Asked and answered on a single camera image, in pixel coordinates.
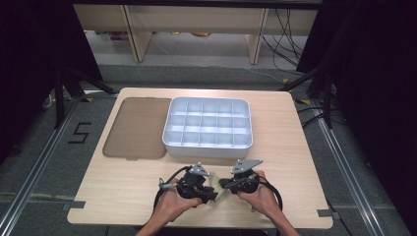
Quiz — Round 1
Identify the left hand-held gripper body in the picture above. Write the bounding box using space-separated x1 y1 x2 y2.
176 161 211 202

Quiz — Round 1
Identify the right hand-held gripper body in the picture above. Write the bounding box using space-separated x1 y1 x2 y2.
228 158 265 195

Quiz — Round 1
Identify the light green sock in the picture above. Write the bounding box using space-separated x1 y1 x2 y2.
208 171 232 203

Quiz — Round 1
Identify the person's right hand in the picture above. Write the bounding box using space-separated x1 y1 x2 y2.
236 169 280 221

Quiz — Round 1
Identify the person's left hand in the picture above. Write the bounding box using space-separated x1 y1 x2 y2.
156 177 204 227

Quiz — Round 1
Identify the white divided storage box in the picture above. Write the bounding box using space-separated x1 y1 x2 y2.
161 95 254 160

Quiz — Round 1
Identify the brown translucent box lid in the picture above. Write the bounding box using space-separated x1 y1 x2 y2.
101 96 172 161

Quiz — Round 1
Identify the black metal stand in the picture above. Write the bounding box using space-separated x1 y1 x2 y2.
278 64 336 130
53 64 120 130

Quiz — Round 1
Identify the black curtain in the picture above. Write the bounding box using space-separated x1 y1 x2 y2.
295 0 417 236
0 0 105 165

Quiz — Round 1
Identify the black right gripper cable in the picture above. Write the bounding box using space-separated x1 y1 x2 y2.
257 176 284 212

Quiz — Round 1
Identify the aluminium floor rail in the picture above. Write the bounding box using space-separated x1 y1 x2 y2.
309 99 386 236
0 96 84 236

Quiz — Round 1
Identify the black floor cable bundle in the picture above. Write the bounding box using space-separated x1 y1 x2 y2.
261 7 309 72

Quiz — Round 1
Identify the light wooden desk frame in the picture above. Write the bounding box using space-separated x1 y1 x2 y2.
73 3 320 65

